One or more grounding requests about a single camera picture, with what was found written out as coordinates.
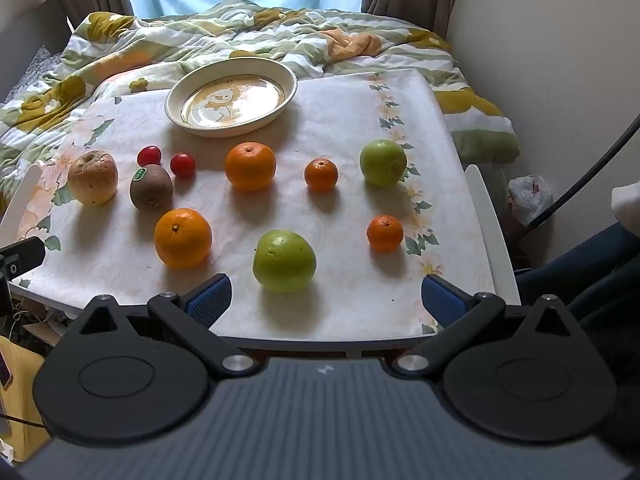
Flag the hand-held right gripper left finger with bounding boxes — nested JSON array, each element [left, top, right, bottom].
[[60, 274, 261, 380]]

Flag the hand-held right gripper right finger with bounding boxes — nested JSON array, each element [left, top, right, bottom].
[[392, 274, 591, 380]]

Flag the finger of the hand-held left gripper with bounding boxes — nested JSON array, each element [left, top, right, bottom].
[[0, 236, 47, 277]]

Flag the large orange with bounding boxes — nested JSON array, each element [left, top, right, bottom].
[[224, 142, 277, 192], [154, 208, 213, 268]]

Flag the green apple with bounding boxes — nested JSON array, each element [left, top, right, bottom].
[[252, 230, 317, 292], [359, 139, 408, 187]]

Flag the yellow-red apple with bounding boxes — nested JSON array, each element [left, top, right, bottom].
[[67, 150, 119, 206]]

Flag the brown kiwi with green sticker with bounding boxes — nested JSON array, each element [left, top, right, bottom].
[[130, 164, 175, 211]]

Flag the cream printed bowl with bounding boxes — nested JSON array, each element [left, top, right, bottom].
[[165, 56, 298, 138]]

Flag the cardboard box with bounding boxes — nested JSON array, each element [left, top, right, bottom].
[[22, 319, 68, 347]]

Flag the small mandarin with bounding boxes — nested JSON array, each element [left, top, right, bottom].
[[304, 158, 339, 192], [367, 214, 404, 253]]

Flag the white bed table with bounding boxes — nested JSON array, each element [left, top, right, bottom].
[[0, 164, 522, 361]]

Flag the yellow cloth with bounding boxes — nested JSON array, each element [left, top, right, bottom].
[[0, 335, 48, 463]]

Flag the white plastic bag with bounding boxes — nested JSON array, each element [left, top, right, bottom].
[[507, 175, 553, 228]]

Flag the person's dark trouser leg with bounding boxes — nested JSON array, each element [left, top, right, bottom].
[[515, 222, 640, 386]]

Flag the grey patterned bed sheet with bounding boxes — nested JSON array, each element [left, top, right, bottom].
[[10, 45, 66, 106]]

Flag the white cloth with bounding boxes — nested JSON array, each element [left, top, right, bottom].
[[611, 180, 640, 231]]

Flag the grey bed side panel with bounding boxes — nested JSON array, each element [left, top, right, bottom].
[[0, 0, 71, 101]]

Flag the green and yellow floral blanket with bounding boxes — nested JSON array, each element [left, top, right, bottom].
[[0, 0, 521, 196]]

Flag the black cable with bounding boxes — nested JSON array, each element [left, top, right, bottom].
[[527, 112, 640, 231]]

